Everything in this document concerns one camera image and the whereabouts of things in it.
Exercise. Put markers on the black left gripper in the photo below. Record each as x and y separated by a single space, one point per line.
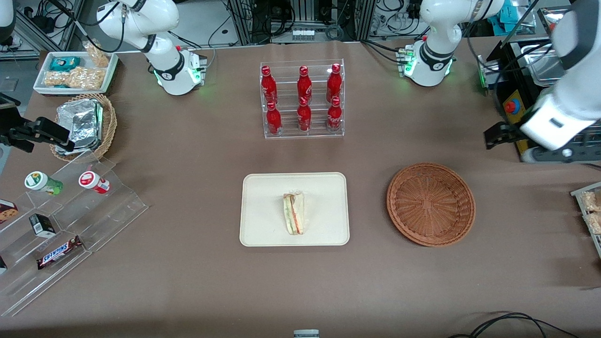
508 132

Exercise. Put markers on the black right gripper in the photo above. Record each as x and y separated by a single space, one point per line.
10 127

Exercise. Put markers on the triangle sandwich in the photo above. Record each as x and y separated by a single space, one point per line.
295 213

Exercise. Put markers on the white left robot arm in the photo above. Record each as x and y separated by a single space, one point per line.
573 94

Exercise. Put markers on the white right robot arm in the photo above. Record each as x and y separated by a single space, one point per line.
141 23

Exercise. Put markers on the tan wicker basket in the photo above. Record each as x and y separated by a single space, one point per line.
109 122

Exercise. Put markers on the stainless steel tray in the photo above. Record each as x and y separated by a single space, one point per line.
540 70

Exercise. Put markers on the round brown wicker basket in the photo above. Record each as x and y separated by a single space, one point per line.
431 204

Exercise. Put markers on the cream plastic tray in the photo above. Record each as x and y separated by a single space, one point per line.
263 211

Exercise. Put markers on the silver foil packet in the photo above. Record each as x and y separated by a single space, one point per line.
82 122

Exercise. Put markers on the red emergency stop button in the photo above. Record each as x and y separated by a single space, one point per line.
512 106

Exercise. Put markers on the green lidded cup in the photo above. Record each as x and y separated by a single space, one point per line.
40 182

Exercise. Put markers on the white rectangular snack bin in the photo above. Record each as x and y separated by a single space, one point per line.
42 87

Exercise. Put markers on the red lidded cup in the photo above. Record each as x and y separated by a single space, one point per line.
91 180

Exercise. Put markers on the clear bag of nuts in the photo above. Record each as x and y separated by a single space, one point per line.
75 79
97 54

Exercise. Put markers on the silver cylinder with green light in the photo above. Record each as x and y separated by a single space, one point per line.
490 71

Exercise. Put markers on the black control box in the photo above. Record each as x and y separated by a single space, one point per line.
504 61

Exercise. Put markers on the teal snack packet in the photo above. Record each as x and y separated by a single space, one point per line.
64 63

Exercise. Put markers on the small black box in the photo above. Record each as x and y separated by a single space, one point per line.
42 225

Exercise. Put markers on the brown cookie box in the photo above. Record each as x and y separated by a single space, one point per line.
7 211

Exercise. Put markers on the clear acrylic stepped shelf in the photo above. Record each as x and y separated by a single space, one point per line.
108 216

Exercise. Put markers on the Snickers chocolate bar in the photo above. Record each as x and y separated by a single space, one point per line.
58 252

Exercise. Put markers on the clear bag of granola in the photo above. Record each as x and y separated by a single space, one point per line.
595 223
591 201

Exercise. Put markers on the red cola bottle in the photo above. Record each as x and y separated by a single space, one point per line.
334 116
268 85
304 84
334 83
273 119
304 117

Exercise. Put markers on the clear acrylic bottle rack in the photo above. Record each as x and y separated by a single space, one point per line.
286 134

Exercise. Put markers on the grey device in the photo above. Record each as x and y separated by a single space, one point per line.
306 334

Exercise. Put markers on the aluminium frame rack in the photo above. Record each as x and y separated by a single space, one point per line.
300 11

